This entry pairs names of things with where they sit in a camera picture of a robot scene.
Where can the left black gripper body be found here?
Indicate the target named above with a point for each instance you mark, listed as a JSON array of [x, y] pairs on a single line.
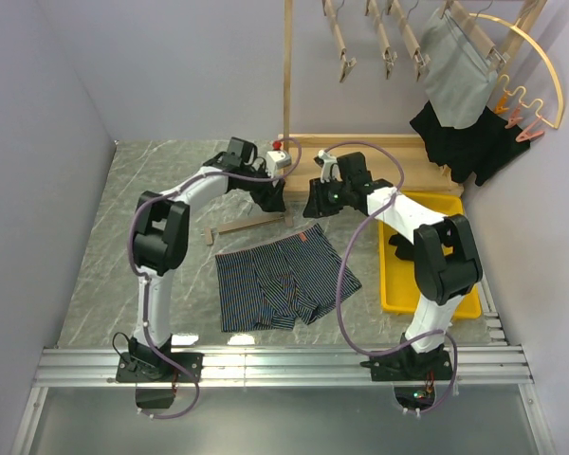
[[260, 191]]

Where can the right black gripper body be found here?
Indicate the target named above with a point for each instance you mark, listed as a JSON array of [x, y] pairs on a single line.
[[330, 197]]

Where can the wooden clip hanger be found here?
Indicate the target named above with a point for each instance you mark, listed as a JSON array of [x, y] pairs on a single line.
[[484, 46], [210, 233], [419, 59], [347, 64], [387, 53]]

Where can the striped navy underwear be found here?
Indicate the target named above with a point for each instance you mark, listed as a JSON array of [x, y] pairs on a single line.
[[274, 285]]

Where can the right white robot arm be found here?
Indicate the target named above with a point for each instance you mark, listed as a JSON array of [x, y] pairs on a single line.
[[446, 263]]

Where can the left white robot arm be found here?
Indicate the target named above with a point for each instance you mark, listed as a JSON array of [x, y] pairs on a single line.
[[159, 239]]

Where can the black underwear in tray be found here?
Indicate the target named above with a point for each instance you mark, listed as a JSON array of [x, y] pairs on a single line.
[[404, 249]]

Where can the black hanging underwear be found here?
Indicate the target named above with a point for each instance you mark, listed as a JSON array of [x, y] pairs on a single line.
[[480, 150]]

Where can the gold semicircle clip hanger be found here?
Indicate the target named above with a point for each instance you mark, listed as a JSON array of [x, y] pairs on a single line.
[[555, 124]]

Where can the wooden drying rack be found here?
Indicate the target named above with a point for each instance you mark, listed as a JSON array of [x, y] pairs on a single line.
[[386, 155]]

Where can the yellow plastic tray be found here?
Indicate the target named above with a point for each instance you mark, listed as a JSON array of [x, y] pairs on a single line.
[[398, 288]]

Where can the orange clothespin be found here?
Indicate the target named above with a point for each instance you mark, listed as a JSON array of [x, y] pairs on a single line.
[[501, 106]]

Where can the pink clothespin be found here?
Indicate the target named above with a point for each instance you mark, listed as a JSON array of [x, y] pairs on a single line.
[[531, 132], [514, 118]]

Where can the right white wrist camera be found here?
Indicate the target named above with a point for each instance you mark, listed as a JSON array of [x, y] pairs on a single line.
[[329, 166]]

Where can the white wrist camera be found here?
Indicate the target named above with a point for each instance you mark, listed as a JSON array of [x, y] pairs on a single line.
[[277, 159], [329, 166]]

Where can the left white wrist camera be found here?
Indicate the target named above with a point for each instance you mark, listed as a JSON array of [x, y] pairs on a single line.
[[277, 159]]

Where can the aluminium mounting rail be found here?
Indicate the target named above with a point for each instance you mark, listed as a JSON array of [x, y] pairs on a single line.
[[287, 400]]

